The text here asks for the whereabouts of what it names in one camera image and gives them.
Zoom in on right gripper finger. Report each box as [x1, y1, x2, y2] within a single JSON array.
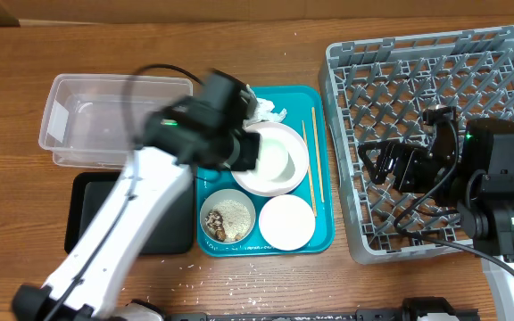
[[366, 155, 398, 185], [358, 141, 401, 172]]

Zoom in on white cup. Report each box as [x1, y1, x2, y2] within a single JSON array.
[[254, 138, 294, 182]]

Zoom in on large white plate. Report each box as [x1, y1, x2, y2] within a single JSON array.
[[233, 122, 309, 197]]

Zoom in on wooden chopstick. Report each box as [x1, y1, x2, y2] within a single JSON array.
[[301, 120, 318, 218], [311, 107, 325, 203]]

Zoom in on small pink bowl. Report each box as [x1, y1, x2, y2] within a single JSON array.
[[259, 194, 316, 251]]

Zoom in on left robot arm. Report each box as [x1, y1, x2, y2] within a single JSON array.
[[12, 66, 261, 320]]

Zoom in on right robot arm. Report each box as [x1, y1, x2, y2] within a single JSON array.
[[359, 117, 514, 320]]

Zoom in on grey dishwasher rack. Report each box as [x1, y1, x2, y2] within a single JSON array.
[[319, 25, 514, 264]]

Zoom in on crumpled white napkin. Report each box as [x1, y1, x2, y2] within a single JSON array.
[[244, 85, 287, 128]]

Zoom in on grey bowl with rice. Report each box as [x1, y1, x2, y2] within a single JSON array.
[[199, 189, 256, 245]]

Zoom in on teal serving tray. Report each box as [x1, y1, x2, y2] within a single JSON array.
[[195, 86, 336, 258]]

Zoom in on clear plastic bin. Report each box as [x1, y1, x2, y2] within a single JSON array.
[[38, 73, 193, 169]]

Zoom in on black plastic tray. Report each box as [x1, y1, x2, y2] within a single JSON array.
[[64, 172, 195, 256]]

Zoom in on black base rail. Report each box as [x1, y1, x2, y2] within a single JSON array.
[[122, 296, 481, 321]]

